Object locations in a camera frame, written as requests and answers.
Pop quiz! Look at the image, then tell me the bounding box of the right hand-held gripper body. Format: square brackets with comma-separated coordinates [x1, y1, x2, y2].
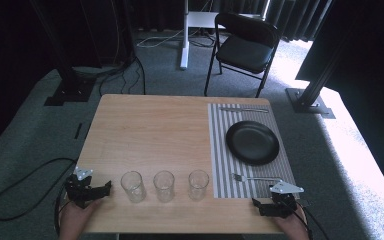
[265, 181, 305, 220]

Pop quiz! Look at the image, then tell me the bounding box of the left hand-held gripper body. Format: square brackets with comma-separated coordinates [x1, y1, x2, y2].
[64, 165, 98, 210]

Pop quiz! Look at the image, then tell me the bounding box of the person's left hand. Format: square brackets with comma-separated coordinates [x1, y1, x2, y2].
[58, 197, 105, 240]

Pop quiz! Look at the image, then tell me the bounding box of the person's right hand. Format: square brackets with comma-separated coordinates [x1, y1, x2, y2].
[274, 203, 312, 240]

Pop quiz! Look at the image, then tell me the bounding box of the silver fork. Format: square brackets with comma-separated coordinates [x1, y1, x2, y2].
[231, 173, 284, 183]

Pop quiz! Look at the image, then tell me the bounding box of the clear drinking glass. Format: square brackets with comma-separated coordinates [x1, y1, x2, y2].
[187, 169, 210, 202]
[152, 170, 176, 203]
[120, 170, 147, 204]

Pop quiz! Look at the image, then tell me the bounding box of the grey striped placemat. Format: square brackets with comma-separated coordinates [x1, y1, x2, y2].
[207, 102, 298, 200]

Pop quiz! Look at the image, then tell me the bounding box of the black round plate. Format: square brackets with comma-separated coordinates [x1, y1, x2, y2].
[225, 120, 280, 166]

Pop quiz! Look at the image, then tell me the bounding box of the black tape strip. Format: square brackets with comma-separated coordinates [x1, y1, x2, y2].
[73, 122, 84, 140]

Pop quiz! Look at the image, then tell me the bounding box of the silver table knife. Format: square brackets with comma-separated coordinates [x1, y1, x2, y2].
[219, 106, 270, 114]

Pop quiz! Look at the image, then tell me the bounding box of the black metal stand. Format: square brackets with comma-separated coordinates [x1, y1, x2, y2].
[285, 19, 351, 120]
[29, 0, 97, 107]

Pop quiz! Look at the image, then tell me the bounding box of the black folding chair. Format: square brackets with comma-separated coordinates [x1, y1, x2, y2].
[203, 12, 282, 99]

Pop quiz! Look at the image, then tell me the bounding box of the white desk leg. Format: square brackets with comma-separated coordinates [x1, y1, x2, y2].
[179, 0, 220, 70]

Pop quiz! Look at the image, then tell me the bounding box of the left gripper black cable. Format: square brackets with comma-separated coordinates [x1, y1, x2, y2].
[53, 185, 70, 236]

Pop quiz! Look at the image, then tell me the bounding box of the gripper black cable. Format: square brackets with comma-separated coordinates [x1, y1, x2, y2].
[53, 185, 70, 236]
[289, 198, 331, 240]

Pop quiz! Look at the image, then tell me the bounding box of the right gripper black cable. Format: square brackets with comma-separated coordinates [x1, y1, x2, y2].
[289, 198, 331, 240]

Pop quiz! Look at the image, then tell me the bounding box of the black floor cable loop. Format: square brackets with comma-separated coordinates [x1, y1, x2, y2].
[0, 157, 79, 222]

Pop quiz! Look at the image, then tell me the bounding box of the bundle of black cables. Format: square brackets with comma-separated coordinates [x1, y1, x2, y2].
[97, 55, 147, 96]

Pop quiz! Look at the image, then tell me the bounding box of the white floor cable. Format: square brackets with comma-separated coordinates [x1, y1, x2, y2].
[135, 28, 185, 49]

